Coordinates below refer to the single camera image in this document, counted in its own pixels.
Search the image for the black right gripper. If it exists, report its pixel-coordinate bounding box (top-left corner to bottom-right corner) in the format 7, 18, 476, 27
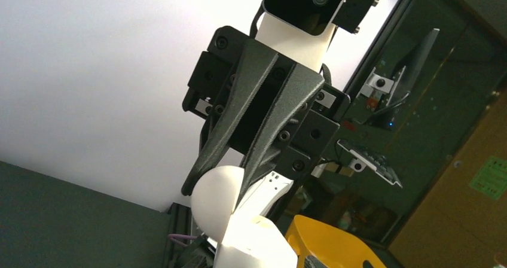
181, 26, 351, 200

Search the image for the white earbud charging case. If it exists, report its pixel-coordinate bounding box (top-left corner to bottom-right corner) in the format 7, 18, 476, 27
191, 166, 298, 268

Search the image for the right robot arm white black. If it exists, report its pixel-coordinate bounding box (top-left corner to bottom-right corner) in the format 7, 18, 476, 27
181, 26, 351, 219

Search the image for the dark equipment rack background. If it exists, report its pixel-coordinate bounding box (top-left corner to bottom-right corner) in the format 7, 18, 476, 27
288, 0, 506, 267

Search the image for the yellow plastic bin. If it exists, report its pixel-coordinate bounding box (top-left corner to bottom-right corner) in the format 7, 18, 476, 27
285, 215, 386, 267

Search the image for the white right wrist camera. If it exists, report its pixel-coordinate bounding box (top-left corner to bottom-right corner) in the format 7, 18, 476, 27
249, 0, 379, 72

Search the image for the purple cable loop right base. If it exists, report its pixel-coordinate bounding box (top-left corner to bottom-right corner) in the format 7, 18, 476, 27
167, 233, 198, 247

